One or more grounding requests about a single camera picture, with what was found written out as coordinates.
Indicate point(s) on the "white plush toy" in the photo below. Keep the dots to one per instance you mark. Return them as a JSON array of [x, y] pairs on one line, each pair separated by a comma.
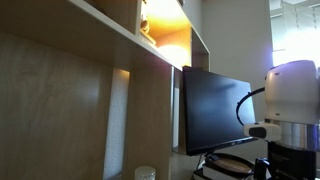
[[144, 26]]

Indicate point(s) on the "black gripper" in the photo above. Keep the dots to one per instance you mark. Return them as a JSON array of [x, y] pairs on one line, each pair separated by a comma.
[[290, 163]]

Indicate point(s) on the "light wood shelf unit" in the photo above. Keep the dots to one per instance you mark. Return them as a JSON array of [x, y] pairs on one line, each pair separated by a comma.
[[50, 100]]

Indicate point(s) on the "bright window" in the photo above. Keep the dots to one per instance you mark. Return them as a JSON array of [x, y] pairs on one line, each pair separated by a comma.
[[296, 33]]

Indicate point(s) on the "black computer monitor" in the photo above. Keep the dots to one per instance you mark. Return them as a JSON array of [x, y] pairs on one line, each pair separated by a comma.
[[213, 110]]

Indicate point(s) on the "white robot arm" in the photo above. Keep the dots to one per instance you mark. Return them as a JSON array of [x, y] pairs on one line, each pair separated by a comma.
[[290, 93]]

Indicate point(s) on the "glass jar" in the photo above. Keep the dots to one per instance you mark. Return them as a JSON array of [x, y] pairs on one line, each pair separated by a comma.
[[145, 173]]

